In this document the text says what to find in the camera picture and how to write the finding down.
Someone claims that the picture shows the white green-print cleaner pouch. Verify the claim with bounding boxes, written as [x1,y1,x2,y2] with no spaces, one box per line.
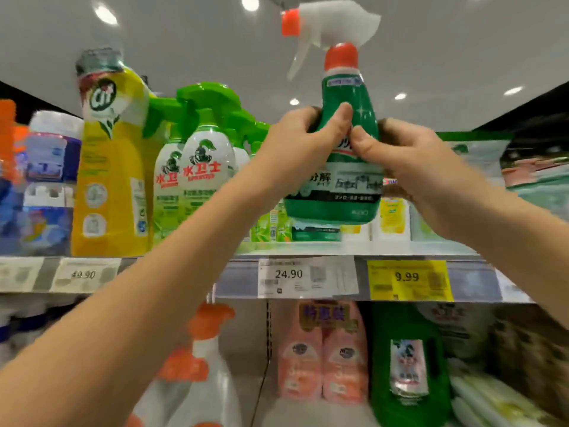
[418,303,496,362]

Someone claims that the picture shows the white orange spray bottles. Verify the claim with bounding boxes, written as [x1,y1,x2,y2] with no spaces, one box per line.
[0,300,47,372]

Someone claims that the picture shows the row of assorted cleaner packs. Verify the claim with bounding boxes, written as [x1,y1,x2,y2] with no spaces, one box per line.
[0,98,30,256]

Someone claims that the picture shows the white blue cleaner bottle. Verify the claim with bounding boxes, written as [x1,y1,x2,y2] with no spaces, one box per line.
[21,110,87,257]

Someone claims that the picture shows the person's left forearm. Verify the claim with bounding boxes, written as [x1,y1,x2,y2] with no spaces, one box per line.
[0,162,279,427]

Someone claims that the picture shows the yellow green cleaner bottle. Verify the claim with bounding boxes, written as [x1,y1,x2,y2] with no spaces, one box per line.
[70,46,153,260]

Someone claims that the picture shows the white price tag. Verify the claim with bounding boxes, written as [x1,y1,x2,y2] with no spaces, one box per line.
[0,256,44,294]
[48,257,124,295]
[257,255,362,301]
[493,266,535,306]

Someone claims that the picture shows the person's right hand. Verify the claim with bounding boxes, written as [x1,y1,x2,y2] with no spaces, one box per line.
[349,118,485,241]

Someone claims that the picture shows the slim white red-capped bottle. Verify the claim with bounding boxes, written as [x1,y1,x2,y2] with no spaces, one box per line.
[449,367,563,427]

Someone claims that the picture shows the yellow price tag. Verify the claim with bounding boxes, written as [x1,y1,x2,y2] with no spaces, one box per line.
[366,259,455,304]

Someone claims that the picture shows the row of green pump bottles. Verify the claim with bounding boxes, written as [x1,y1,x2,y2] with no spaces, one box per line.
[142,81,295,246]

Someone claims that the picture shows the person's left hand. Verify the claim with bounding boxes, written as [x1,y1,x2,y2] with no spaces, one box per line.
[253,102,355,196]

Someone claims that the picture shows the white orange-trigger spray bottle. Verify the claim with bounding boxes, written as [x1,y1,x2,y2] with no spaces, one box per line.
[124,345,211,427]
[164,301,244,427]

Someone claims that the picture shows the green capped cleaner bottle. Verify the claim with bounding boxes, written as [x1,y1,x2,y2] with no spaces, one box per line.
[370,301,455,427]

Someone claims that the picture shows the row of yellow red-capped bottles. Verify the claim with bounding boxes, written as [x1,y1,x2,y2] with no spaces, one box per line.
[489,305,569,416]

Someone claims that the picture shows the pink cleaner bottle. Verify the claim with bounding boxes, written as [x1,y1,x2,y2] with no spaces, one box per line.
[321,301,371,406]
[276,299,327,404]

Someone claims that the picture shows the white red-capped cleaner bottle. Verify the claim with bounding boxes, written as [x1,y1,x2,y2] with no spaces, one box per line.
[341,223,373,243]
[370,177,413,244]

